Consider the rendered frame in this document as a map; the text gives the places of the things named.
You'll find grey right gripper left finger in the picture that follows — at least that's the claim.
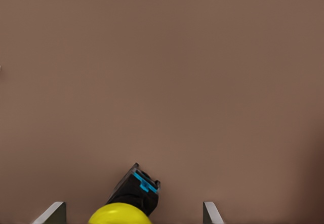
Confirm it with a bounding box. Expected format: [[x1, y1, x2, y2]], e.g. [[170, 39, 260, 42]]
[[32, 201, 67, 224]]

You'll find yellow push button black base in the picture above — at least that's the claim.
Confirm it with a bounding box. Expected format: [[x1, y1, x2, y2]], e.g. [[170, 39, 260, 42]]
[[87, 162, 161, 224]]

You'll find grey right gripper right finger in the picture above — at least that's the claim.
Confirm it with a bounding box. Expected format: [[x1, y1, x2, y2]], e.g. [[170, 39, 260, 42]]
[[202, 201, 225, 224]]

